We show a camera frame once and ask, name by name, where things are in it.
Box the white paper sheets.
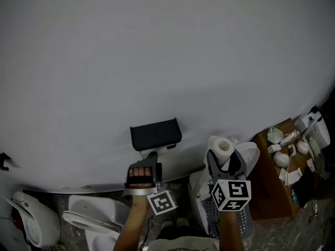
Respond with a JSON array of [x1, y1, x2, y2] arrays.
[[278, 167, 303, 185]]

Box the person's left hand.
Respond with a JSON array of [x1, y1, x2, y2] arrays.
[[129, 167, 152, 178]]

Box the small white oval bundle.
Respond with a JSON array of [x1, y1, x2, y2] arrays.
[[295, 141, 310, 154]]

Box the clear plastic tube bottle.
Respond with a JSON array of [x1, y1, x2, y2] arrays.
[[281, 130, 300, 145]]

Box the crumpled clear plastic bag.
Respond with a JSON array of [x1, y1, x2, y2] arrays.
[[266, 126, 284, 144]]

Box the red box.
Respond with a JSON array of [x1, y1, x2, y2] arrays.
[[10, 208, 23, 230]]

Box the brown cardboard box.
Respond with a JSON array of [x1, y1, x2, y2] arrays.
[[250, 118, 319, 221]]

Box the small black wall holder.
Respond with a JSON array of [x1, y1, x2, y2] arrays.
[[0, 152, 13, 172]]

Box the white hooked hose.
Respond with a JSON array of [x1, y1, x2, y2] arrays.
[[285, 144, 296, 187]]

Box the white plastic bottle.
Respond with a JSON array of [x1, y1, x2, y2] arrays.
[[307, 137, 321, 156]]

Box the person's right forearm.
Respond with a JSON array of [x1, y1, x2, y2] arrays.
[[218, 210, 245, 251]]

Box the grey perforated metal basket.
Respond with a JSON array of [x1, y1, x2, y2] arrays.
[[204, 197, 254, 240]]

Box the white cable with adapter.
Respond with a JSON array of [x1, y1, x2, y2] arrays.
[[308, 201, 333, 224]]

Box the white toilet with oval seat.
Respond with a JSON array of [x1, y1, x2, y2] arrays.
[[62, 194, 130, 251]]

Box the person's left forearm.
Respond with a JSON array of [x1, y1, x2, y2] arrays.
[[113, 193, 155, 251]]

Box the large white oval bundle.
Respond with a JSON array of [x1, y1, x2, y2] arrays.
[[273, 151, 289, 168]]

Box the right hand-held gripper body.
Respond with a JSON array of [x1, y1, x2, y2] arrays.
[[209, 173, 252, 212]]

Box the black pouch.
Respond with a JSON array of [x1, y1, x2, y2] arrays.
[[292, 166, 319, 209]]

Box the person's light shirt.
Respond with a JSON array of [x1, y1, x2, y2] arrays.
[[149, 235, 220, 251]]

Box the white toilet with tall lid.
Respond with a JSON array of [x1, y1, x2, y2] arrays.
[[188, 141, 261, 235]]

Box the person's black trousers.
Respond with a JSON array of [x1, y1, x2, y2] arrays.
[[157, 226, 207, 239]]

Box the white toilet paper roll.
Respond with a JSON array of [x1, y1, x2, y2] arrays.
[[208, 135, 238, 171]]

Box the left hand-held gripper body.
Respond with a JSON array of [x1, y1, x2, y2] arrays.
[[122, 163, 178, 216]]

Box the large black paper holder shelf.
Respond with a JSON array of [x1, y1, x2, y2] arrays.
[[130, 118, 183, 153]]

